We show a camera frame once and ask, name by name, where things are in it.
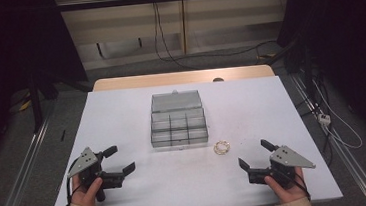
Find wooden table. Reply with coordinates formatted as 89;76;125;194
92;63;276;93

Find black hanging cable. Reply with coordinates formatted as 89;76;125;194
150;0;281;74

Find black floor cables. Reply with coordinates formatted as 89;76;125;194
293;69;340;171

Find white cable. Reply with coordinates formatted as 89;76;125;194
311;75;365;153

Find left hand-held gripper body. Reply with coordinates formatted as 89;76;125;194
65;144;126;205

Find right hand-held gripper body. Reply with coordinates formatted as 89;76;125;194
245;142;319;192

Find aluminium floor rail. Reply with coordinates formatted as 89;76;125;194
0;103;67;206
289;66;366;206

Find person's left hand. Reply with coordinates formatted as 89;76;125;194
68;171;107;206

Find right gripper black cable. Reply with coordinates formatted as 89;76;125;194
271;165;312;205

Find black metal stand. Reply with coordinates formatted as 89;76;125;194
25;65;98;134

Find person's right hand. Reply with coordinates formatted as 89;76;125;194
263;165;311;206

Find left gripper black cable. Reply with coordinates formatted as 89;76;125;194
61;157;88;206

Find clear plastic compartment box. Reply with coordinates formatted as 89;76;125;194
146;87;210;149

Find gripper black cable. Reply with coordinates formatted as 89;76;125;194
61;157;88;206
271;165;312;205

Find white power strip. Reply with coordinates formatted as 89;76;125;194
316;112;332;126

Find white table cover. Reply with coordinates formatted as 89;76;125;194
39;70;344;206

